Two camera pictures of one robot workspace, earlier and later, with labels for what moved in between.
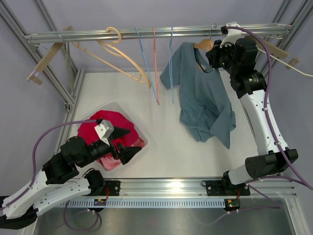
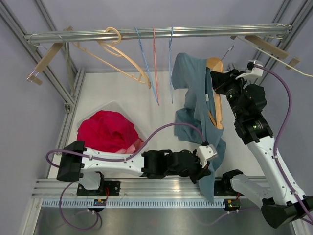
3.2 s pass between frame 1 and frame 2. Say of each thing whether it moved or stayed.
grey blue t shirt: moved
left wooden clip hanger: stayed
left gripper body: moved
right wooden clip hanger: stayed
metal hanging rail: stayed
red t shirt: stayed
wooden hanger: moved
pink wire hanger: stayed
